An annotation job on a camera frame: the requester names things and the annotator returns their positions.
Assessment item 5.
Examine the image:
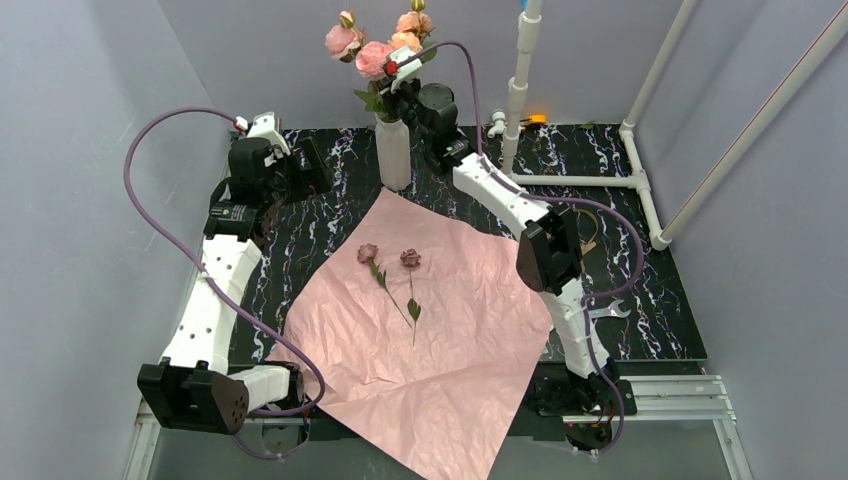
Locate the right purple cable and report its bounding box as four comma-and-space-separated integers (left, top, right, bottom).
396, 40, 647, 458

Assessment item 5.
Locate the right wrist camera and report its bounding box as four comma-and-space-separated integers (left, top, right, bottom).
379, 46, 423, 95

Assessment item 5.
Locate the purple cable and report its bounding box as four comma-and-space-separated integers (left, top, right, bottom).
396, 40, 647, 458
123, 107, 328, 462

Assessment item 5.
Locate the brown ribbon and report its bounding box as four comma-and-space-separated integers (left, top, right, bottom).
576, 209, 600, 256

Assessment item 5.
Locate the pink wrapping paper sheet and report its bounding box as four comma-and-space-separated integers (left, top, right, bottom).
270, 190, 551, 479

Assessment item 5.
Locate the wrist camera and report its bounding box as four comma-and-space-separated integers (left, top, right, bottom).
379, 46, 423, 95
233, 111, 291, 155

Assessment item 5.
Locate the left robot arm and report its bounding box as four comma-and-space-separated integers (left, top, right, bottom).
137, 137, 330, 436

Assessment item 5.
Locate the silver wrench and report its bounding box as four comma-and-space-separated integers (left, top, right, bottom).
589, 300, 631, 319

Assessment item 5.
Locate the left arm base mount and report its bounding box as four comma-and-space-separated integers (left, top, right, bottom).
249, 381, 327, 418

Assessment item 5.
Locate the aluminium rail frame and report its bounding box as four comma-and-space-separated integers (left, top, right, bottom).
122, 132, 753, 480

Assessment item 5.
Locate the white ribbed vase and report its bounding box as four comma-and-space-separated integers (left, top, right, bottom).
375, 115, 412, 191

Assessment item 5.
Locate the white PVC pipe frame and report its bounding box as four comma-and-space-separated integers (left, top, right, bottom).
486, 0, 848, 252

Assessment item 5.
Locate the pink rose flower bunch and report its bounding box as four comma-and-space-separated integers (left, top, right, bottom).
324, 1, 434, 123

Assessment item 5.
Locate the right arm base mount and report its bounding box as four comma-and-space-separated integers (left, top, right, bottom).
521, 360, 638, 452

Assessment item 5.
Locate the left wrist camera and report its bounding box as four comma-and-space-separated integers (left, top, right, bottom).
233, 111, 291, 155

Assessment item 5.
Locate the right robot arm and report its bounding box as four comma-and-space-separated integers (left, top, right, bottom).
376, 78, 619, 382

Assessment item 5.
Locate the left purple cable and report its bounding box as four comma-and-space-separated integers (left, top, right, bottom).
123, 107, 328, 462

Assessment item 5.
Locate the dark mauve rose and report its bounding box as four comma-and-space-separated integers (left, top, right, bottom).
357, 243, 413, 328
400, 249, 422, 342

